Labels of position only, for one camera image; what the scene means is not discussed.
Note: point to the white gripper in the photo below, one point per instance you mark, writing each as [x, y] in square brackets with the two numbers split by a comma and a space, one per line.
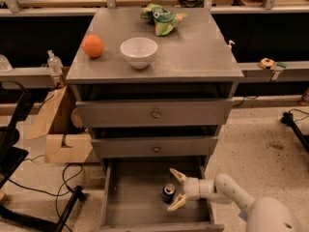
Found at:
[192, 188]

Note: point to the blue pepsi can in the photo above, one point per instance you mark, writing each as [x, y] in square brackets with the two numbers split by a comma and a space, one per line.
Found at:
[168, 193]

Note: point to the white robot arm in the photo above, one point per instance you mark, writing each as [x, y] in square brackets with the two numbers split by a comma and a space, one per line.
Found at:
[263, 214]

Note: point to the grey middle drawer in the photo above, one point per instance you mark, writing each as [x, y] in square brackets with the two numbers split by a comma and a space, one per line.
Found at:
[133, 147]

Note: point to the grey open bottom drawer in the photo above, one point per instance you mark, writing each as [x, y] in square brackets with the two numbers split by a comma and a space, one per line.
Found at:
[133, 197]

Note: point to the grey top drawer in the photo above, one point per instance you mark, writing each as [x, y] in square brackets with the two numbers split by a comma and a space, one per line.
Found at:
[152, 113]

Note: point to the grey wooden drawer cabinet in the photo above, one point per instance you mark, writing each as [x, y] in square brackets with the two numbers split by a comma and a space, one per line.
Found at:
[192, 62]

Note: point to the brown cardboard box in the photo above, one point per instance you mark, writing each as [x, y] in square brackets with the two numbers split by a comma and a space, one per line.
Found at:
[58, 123]

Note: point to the black stand right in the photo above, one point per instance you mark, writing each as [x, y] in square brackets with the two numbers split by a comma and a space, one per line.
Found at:
[288, 119]

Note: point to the white bowl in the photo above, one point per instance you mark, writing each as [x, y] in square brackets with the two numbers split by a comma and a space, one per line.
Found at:
[139, 52]

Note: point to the small white pump bottle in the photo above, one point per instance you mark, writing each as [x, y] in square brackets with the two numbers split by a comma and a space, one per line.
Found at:
[230, 44]

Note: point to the green chip bag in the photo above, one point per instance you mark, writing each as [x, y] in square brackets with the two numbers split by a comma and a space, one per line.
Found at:
[163, 20]

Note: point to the orange fruit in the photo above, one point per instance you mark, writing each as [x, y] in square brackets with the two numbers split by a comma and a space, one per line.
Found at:
[93, 46]

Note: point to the clear sanitizer bottle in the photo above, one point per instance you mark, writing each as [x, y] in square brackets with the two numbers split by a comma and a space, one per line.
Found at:
[54, 62]

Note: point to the black floor stand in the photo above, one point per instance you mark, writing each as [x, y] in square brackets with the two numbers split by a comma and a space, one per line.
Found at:
[12, 157]

